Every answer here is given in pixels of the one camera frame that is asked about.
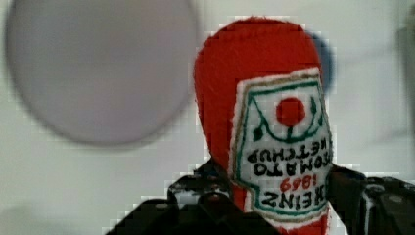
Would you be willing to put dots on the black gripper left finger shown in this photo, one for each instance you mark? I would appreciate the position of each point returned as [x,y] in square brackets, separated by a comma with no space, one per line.
[198,204]

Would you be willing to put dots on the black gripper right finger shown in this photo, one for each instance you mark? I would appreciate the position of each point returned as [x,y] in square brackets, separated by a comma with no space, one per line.
[372,205]

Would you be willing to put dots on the red plush ketchup bottle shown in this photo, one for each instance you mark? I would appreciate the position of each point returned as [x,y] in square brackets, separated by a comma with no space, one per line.
[261,105]

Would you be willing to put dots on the blue bowl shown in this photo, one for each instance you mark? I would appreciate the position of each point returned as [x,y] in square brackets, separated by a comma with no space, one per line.
[327,60]

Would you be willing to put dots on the grey oval plate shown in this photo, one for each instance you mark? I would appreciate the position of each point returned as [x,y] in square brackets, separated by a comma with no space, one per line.
[104,72]

